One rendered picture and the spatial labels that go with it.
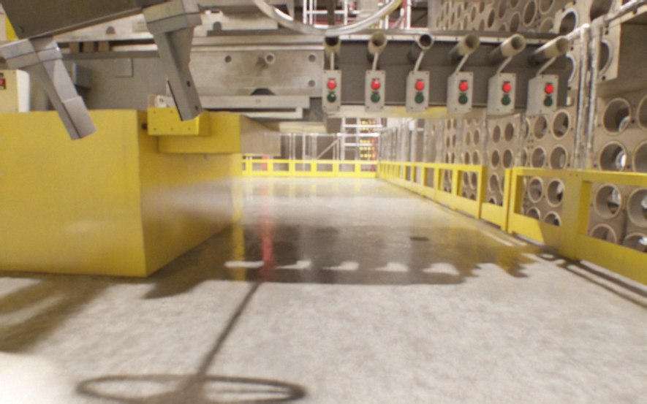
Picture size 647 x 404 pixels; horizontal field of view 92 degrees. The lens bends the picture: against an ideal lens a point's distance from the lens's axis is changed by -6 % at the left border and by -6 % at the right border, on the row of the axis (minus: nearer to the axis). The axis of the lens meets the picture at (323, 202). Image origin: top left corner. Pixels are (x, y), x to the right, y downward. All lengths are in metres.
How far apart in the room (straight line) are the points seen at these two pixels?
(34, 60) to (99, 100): 1.45
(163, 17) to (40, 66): 0.15
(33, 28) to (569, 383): 0.95
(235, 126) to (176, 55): 0.93
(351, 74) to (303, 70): 0.21
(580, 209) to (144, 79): 2.01
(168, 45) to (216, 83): 1.24
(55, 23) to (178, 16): 0.11
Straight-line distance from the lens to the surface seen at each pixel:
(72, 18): 0.38
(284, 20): 0.74
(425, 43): 1.45
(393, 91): 1.47
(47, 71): 0.43
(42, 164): 1.51
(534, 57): 1.68
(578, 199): 1.76
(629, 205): 2.79
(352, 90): 1.46
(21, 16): 0.42
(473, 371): 0.80
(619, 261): 1.60
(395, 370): 0.76
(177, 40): 0.35
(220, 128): 1.29
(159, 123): 1.24
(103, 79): 1.88
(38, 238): 1.56
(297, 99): 1.41
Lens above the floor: 0.42
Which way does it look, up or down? 7 degrees down
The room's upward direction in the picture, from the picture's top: 1 degrees clockwise
